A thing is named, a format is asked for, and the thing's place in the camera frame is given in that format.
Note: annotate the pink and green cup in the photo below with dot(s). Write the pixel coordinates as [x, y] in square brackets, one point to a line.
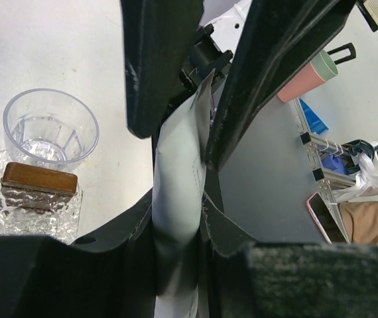
[316, 73]

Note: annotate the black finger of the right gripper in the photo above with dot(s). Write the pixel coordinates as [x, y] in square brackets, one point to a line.
[279, 38]
[157, 36]

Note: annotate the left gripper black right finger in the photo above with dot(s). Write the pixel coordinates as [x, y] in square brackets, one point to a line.
[241, 277]

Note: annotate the clear textured oval tray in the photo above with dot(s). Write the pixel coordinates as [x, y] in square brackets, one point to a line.
[21, 214]

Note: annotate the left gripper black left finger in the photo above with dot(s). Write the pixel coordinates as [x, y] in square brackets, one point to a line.
[109, 272]

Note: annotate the clear holder with brown ends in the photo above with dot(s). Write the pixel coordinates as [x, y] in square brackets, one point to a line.
[33, 187]

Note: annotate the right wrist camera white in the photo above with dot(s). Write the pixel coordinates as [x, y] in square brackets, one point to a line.
[228, 19]

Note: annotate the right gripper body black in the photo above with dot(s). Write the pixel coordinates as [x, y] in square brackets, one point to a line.
[204, 57]

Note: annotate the clear plastic cup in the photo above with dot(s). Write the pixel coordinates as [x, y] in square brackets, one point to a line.
[50, 129]

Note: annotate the pink-cased smartphone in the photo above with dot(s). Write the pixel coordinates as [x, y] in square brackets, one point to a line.
[324, 220]

